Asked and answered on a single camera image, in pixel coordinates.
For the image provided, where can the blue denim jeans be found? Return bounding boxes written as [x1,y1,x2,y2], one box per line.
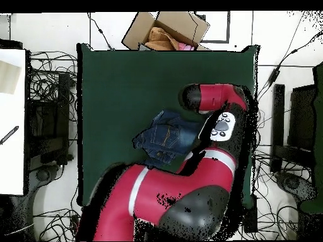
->
[132,109,206,169]

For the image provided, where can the white desk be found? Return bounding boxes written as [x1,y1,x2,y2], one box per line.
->
[0,49,26,195]

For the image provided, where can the orange towel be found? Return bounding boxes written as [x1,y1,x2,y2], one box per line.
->
[144,26,179,51]

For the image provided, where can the black flat panel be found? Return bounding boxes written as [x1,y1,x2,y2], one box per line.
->
[287,84,317,152]

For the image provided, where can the black upright bar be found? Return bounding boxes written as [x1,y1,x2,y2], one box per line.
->
[270,84,286,174]

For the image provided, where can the black ribbed strip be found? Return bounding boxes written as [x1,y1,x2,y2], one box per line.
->
[0,125,20,146]

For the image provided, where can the tangled black cables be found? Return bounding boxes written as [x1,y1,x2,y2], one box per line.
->
[32,206,81,241]
[28,50,78,123]

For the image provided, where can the black power strip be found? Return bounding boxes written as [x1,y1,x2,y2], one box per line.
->
[243,194,259,234]

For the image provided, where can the pink cloth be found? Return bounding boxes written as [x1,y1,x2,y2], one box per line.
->
[177,42,196,51]

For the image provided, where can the black metal stand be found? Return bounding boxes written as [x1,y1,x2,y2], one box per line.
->
[25,72,72,166]

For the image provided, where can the black power adapter cable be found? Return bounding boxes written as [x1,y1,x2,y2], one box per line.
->
[255,29,323,107]

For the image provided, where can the black cable with inline switch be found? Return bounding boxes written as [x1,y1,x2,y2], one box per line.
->
[86,11,115,51]

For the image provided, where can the beige box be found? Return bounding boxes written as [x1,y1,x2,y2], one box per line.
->
[0,60,21,95]

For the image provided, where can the dark green table cloth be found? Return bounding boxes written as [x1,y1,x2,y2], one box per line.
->
[76,43,261,209]

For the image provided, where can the grey chair base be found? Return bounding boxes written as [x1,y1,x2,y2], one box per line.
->
[29,163,61,195]

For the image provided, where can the brown cardboard box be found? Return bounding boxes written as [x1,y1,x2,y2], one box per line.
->
[121,11,210,51]

